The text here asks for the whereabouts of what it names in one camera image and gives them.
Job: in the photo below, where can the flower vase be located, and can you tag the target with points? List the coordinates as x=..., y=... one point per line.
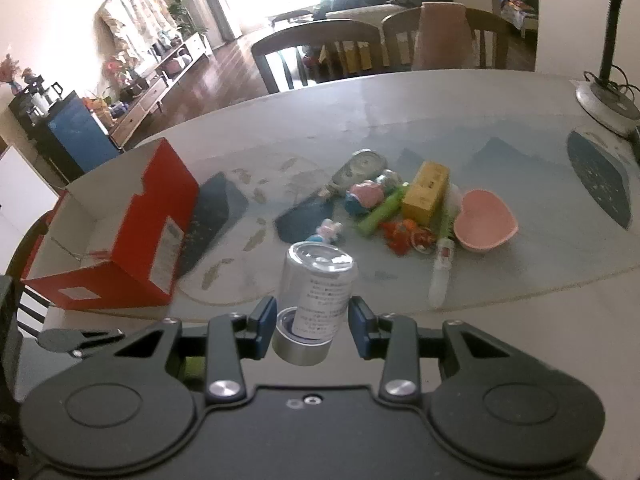
x=10, y=72

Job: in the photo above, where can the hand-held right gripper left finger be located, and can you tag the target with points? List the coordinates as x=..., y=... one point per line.
x=262, y=329

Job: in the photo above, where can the dark blue oval placemat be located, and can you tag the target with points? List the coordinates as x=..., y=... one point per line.
x=597, y=175

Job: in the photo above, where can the pink pig toy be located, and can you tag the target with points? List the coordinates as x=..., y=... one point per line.
x=365, y=196

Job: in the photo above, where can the dark wooden chair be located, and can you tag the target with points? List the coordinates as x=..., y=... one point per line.
x=30, y=240
x=320, y=35

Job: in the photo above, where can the green house plant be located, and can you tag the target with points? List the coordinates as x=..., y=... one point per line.
x=177, y=0

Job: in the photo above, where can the pink heart-shaped bowl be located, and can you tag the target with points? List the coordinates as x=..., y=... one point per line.
x=485, y=220

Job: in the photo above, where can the floral cover cloth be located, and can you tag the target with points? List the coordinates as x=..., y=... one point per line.
x=135, y=20

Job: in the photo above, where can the yellow box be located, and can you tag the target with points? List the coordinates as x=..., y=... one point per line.
x=425, y=192

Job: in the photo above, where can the small pig figure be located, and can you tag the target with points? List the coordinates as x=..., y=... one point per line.
x=327, y=231

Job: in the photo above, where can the wooden TV cabinet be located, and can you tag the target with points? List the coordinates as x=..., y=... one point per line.
x=145, y=105

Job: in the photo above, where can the green tube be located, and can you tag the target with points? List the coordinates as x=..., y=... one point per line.
x=380, y=214

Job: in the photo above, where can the desk lamp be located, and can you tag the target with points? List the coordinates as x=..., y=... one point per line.
x=607, y=105

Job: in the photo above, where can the white cabinet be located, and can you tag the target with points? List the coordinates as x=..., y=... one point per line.
x=20, y=190

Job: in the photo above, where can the brown wooden chair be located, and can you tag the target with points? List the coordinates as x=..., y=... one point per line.
x=492, y=27

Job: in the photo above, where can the red orange toy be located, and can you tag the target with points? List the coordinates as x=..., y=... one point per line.
x=400, y=236

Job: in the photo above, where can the pink cloth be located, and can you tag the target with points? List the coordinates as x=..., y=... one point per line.
x=442, y=35

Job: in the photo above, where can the red flower plant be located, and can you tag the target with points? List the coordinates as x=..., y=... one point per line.
x=117, y=70

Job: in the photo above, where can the clear plastic jar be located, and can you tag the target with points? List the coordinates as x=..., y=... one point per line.
x=320, y=305

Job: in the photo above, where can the white and green stick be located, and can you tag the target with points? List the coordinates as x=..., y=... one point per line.
x=442, y=280

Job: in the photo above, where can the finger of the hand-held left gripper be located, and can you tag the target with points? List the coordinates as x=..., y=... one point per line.
x=75, y=339

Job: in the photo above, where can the white tower air conditioner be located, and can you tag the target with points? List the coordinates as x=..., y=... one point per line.
x=192, y=10

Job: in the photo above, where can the red cardboard box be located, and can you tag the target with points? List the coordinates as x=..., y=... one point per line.
x=125, y=280

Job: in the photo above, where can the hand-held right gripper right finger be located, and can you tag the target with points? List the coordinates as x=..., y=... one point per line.
x=361, y=330

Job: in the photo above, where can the white tape dispenser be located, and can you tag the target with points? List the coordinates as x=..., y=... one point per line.
x=360, y=167

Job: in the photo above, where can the black and blue water dispenser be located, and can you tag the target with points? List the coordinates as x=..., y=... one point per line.
x=75, y=130

